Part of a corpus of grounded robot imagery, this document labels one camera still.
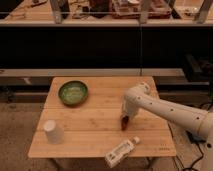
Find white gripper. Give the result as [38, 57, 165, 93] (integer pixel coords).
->
[121, 100, 139, 119]

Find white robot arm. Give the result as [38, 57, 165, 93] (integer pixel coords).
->
[121, 82, 213, 140]

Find wooden folding table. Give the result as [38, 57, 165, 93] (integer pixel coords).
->
[28, 76, 176, 158]

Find white plastic bottle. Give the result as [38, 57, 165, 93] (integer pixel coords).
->
[105, 137, 140, 168]

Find green bowl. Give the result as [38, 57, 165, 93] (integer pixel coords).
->
[58, 80, 88, 106]

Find white paper cup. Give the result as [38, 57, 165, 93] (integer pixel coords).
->
[43, 120, 63, 144]

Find long wooden workbench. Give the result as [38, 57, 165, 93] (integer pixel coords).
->
[0, 0, 213, 27]

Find red parts tray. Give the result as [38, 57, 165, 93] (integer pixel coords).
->
[111, 0, 171, 19]

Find black cable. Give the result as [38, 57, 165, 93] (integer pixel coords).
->
[173, 141, 212, 171]

